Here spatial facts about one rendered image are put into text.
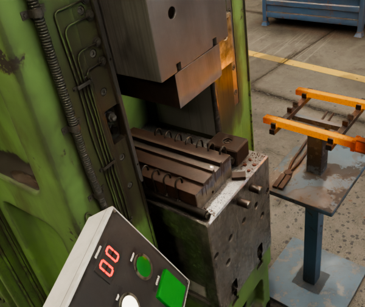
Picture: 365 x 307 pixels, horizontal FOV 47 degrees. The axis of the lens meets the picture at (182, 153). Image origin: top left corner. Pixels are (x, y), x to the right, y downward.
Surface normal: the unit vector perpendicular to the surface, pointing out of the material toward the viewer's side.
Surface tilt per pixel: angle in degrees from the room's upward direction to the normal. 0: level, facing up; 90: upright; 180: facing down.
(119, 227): 60
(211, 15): 90
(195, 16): 90
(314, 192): 0
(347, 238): 0
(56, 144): 90
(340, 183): 0
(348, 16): 90
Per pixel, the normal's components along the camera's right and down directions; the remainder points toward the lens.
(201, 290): -0.50, -0.24
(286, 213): -0.15, -0.80
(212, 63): 0.80, 0.25
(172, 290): 0.77, -0.40
